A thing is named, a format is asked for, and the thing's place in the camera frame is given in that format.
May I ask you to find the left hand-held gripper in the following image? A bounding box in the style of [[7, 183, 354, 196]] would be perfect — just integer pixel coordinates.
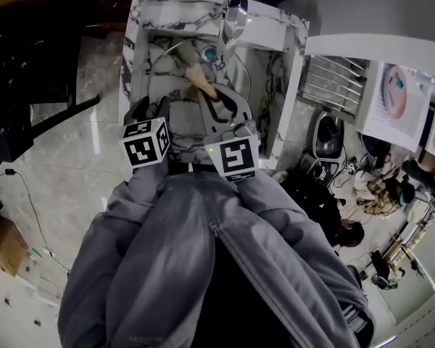
[[117, 94, 173, 170]]

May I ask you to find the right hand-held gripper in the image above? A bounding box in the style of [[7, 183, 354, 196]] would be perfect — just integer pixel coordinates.
[[197, 84, 261, 184]]

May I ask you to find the beige loofah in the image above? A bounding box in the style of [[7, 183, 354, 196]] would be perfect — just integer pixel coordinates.
[[185, 67, 219, 100]]

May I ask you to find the person's left forearm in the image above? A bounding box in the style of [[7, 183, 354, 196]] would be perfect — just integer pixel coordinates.
[[89, 159, 170, 239]]

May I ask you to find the person's right forearm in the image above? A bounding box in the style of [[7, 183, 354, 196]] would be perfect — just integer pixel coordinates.
[[235, 168, 315, 239]]

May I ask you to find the teal sink drain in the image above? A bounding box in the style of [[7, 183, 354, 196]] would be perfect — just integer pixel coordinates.
[[201, 44, 221, 64]]

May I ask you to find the white marble sink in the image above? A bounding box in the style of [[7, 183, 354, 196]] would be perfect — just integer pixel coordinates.
[[118, 0, 310, 170]]

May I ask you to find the chrome sink faucet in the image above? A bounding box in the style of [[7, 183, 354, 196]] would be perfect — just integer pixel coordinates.
[[217, 0, 250, 63]]

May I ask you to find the grey oval device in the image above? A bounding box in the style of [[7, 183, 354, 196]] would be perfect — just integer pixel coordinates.
[[312, 112, 347, 160]]

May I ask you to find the chrome towel rack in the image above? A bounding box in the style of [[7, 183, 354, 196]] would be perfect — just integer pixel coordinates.
[[297, 54, 369, 117]]

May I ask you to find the person's grey jacket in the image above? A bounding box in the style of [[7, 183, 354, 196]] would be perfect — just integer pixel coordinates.
[[57, 165, 377, 348]]

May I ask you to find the black round device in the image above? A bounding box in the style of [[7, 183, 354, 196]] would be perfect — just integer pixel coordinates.
[[360, 132, 393, 160]]

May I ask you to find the white poster box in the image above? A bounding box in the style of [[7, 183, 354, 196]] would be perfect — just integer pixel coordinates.
[[355, 62, 434, 152]]

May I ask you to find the small cardboard box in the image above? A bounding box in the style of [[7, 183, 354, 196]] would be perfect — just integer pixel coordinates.
[[0, 214, 30, 279]]

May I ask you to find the black power cable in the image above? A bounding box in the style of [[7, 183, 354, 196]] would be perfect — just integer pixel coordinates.
[[0, 167, 72, 273]]

